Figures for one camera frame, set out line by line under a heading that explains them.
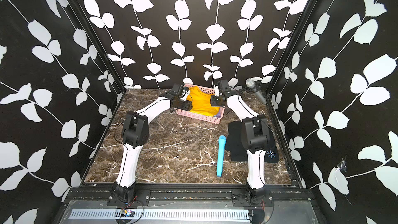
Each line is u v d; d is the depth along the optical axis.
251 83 0.88
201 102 1.09
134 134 0.60
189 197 0.75
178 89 0.84
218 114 0.97
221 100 0.75
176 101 0.83
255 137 0.55
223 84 0.79
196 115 1.01
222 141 0.90
